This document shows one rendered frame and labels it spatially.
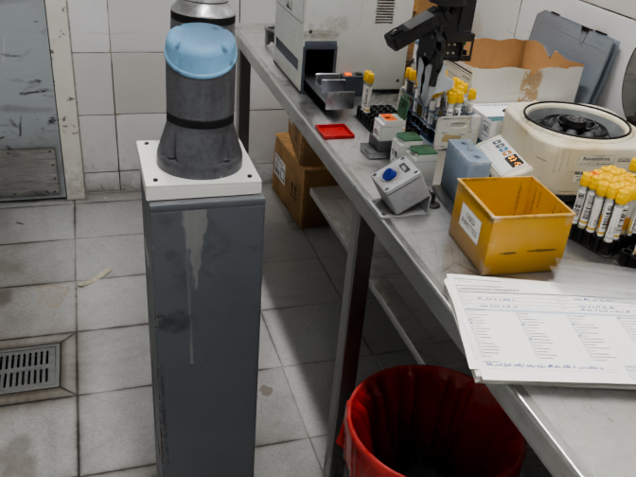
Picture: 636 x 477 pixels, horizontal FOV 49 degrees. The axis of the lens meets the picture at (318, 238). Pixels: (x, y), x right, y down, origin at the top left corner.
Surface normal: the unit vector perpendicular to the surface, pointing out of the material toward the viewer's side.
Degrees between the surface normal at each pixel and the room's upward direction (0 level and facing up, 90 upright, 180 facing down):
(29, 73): 90
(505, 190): 90
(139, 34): 90
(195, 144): 72
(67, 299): 0
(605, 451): 0
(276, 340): 0
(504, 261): 90
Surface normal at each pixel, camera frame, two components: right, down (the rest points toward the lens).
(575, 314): 0.08, -0.86
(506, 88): 0.36, 0.48
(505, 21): -0.95, 0.08
